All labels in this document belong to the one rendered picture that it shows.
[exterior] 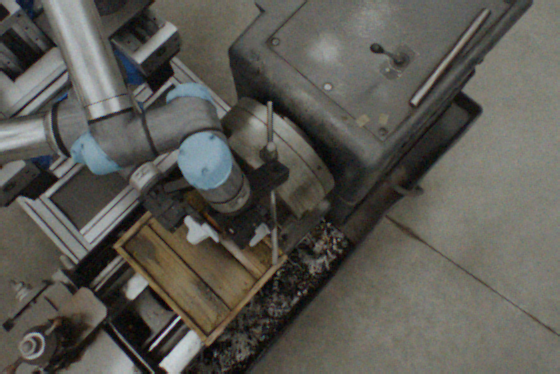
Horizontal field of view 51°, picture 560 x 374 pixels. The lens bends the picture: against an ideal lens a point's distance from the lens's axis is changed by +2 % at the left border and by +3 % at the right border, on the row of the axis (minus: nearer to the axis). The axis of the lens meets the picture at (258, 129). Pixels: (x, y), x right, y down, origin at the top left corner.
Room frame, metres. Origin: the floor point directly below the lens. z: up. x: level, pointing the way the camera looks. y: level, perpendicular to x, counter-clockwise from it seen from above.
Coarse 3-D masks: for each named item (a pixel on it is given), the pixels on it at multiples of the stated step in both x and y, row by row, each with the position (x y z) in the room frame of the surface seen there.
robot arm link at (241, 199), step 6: (246, 180) 0.21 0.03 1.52; (246, 186) 0.20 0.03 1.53; (240, 192) 0.19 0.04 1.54; (246, 192) 0.19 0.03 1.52; (240, 198) 0.18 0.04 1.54; (246, 198) 0.18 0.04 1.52; (210, 204) 0.18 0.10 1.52; (216, 204) 0.17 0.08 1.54; (222, 204) 0.17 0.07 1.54; (228, 204) 0.17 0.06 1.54; (234, 204) 0.17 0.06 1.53; (240, 204) 0.17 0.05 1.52; (222, 210) 0.17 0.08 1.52; (228, 210) 0.16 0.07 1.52; (234, 210) 0.16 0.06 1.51
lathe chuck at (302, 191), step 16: (240, 112) 0.44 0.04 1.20; (224, 128) 0.41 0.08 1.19; (240, 128) 0.40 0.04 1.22; (256, 128) 0.39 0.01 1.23; (240, 144) 0.36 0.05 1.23; (256, 144) 0.35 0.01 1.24; (240, 160) 0.33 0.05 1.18; (256, 160) 0.31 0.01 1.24; (288, 160) 0.31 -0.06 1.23; (304, 176) 0.27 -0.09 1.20; (288, 192) 0.24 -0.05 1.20; (304, 192) 0.24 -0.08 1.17; (320, 192) 0.24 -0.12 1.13; (288, 208) 0.22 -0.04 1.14; (304, 208) 0.21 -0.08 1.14
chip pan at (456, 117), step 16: (448, 112) 0.57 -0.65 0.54; (464, 112) 0.56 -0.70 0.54; (448, 128) 0.51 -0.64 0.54; (432, 144) 0.47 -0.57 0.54; (400, 160) 0.42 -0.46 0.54; (416, 160) 0.42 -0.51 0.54; (432, 160) 0.41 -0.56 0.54; (400, 176) 0.37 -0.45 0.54; (416, 176) 0.36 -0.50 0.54; (384, 192) 0.32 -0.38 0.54; (368, 208) 0.28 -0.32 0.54; (384, 208) 0.27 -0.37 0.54; (352, 224) 0.23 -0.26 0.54; (368, 224) 0.23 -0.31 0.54; (352, 240) 0.18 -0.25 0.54; (304, 304) 0.01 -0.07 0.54
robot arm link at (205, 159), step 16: (192, 144) 0.25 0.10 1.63; (208, 144) 0.24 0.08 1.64; (224, 144) 0.25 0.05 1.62; (192, 160) 0.22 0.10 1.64; (208, 160) 0.22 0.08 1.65; (224, 160) 0.22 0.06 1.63; (192, 176) 0.20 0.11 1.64; (208, 176) 0.20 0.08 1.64; (224, 176) 0.20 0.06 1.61; (240, 176) 0.21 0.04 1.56; (208, 192) 0.18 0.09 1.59; (224, 192) 0.18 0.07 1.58
